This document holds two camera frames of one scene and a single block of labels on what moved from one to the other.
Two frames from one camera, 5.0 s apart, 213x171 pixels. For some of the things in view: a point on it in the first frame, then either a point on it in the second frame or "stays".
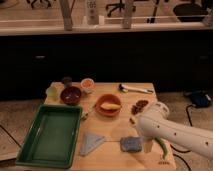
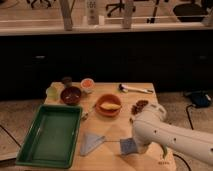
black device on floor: [199, 98] stays
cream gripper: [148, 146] -> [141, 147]
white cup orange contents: [87, 84] stays
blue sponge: [131, 144] stays
